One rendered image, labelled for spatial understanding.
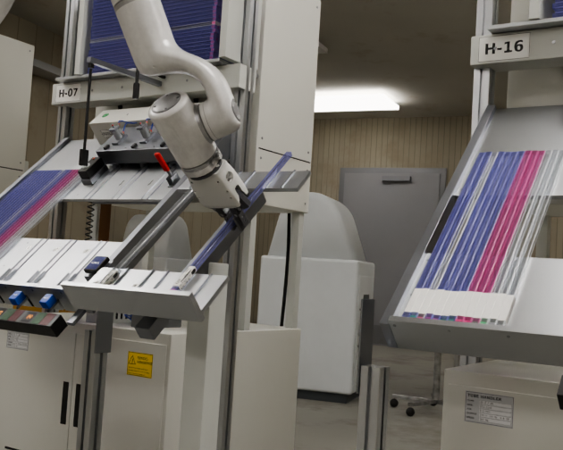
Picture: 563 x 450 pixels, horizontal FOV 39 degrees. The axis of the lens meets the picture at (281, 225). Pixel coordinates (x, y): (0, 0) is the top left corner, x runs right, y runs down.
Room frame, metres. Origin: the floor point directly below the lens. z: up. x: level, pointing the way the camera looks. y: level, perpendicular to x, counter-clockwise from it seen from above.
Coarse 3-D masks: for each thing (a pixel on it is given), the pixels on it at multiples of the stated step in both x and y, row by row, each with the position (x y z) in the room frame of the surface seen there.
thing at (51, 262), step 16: (32, 240) 2.15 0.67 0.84; (48, 240) 2.11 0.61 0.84; (64, 240) 2.08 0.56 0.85; (80, 240) 2.05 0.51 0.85; (16, 256) 2.10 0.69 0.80; (32, 256) 2.07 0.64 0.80; (48, 256) 2.04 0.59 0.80; (64, 256) 2.01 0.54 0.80; (80, 256) 1.99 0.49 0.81; (0, 272) 2.06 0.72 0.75; (16, 272) 2.03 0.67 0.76; (32, 272) 2.00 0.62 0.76; (48, 272) 1.98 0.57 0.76; (64, 272) 1.95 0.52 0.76; (80, 272) 1.92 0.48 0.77
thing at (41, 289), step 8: (0, 280) 1.98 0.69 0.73; (0, 288) 1.99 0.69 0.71; (8, 288) 1.97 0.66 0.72; (16, 288) 1.95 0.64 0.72; (24, 288) 1.93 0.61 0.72; (32, 288) 1.91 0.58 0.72; (40, 288) 1.89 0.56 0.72; (48, 288) 1.87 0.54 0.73; (56, 288) 1.86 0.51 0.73; (0, 296) 2.02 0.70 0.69; (8, 296) 2.00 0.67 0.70; (32, 296) 1.94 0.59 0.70; (40, 296) 1.92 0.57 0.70; (56, 296) 1.88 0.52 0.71; (64, 296) 1.86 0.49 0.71; (24, 304) 1.99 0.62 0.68; (32, 304) 1.97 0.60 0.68; (40, 304) 1.95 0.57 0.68; (56, 304) 1.91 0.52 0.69; (64, 304) 1.89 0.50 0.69
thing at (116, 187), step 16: (80, 144) 2.58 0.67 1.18; (96, 144) 2.54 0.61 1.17; (48, 160) 2.56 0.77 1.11; (64, 160) 2.52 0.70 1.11; (112, 176) 2.30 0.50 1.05; (128, 176) 2.26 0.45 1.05; (144, 176) 2.23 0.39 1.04; (160, 176) 2.19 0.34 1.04; (80, 192) 2.29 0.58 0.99; (96, 192) 2.25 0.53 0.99; (112, 192) 2.22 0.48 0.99; (128, 192) 2.18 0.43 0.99; (144, 192) 2.15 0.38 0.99; (160, 192) 2.12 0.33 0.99
